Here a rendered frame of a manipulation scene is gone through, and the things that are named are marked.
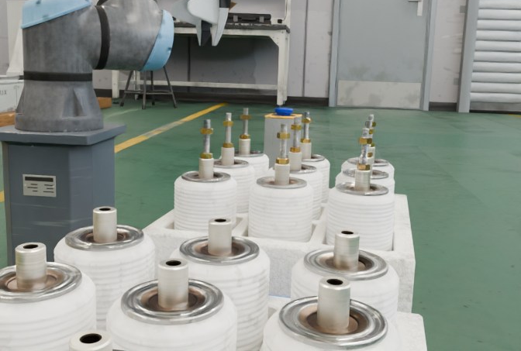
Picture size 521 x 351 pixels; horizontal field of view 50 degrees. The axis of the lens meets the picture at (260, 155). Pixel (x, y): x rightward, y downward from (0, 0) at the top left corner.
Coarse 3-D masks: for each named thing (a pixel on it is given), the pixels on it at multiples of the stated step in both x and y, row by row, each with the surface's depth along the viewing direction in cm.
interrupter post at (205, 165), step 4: (200, 160) 85; (204, 160) 84; (208, 160) 84; (212, 160) 85; (200, 164) 85; (204, 164) 84; (208, 164) 85; (212, 164) 85; (200, 168) 85; (204, 168) 85; (208, 168) 85; (212, 168) 85; (200, 172) 85; (204, 172) 85; (208, 172) 85; (212, 172) 85; (200, 176) 85; (204, 176) 85; (208, 176) 85; (212, 176) 86
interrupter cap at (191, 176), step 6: (186, 174) 86; (192, 174) 87; (198, 174) 87; (216, 174) 87; (222, 174) 87; (228, 174) 87; (186, 180) 83; (192, 180) 82; (198, 180) 82; (204, 180) 82; (210, 180) 82; (216, 180) 83; (222, 180) 83; (228, 180) 85
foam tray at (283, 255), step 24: (168, 216) 89; (240, 216) 91; (408, 216) 94; (168, 240) 80; (264, 240) 79; (312, 240) 80; (408, 240) 81; (288, 264) 77; (408, 264) 73; (288, 288) 78; (408, 288) 74; (408, 312) 74
